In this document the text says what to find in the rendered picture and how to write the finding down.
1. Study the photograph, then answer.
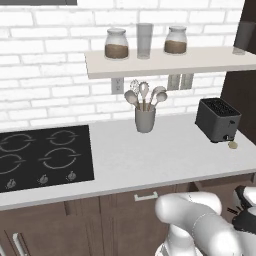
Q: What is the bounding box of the brown drawer front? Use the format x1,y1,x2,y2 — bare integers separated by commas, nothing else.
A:
194,173,256,223
114,185,178,256

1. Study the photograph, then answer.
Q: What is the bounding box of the grey utensil pot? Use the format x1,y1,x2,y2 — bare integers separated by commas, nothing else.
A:
134,103,157,134

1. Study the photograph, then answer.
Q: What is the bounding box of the pale wooden spoon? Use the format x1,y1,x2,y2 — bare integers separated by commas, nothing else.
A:
124,89,141,111
138,81,150,112
151,91,169,109
148,85,167,106

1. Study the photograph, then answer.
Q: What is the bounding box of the metal whisk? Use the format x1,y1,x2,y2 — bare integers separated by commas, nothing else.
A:
129,79,141,101

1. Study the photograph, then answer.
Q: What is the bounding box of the grey hob knob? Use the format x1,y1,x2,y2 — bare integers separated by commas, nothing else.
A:
5,178,18,190
65,170,78,182
37,174,50,186

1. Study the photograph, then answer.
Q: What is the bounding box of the glass jar with brown filling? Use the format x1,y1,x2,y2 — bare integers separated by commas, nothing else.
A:
163,25,188,56
104,27,130,61

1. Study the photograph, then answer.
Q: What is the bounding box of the black hob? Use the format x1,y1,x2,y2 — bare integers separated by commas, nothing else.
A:
0,124,96,194

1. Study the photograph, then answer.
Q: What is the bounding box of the dark grey toaster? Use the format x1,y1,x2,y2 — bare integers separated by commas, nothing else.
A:
194,97,243,144

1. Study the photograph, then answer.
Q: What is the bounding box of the tall clear glass tumbler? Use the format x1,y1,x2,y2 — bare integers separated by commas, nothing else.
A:
136,22,155,60

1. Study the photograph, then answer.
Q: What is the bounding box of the tall dark brown cabinet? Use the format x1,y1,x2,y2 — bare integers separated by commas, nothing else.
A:
219,0,256,145

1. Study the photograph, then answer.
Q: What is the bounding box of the brown cupboard door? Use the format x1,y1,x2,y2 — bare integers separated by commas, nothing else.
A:
0,199,101,256

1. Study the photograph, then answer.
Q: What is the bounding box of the dark grey overhead cabinet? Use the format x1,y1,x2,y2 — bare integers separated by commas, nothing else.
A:
0,0,78,7

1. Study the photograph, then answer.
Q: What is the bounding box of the white wall socket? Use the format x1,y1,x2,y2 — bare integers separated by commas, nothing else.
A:
111,77,125,95
180,72,195,91
167,73,181,92

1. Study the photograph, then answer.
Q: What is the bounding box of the white drawer handle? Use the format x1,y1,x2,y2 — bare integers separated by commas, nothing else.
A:
133,191,159,202

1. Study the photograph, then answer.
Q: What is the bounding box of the white wall shelf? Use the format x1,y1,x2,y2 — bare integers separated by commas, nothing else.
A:
84,45,256,80

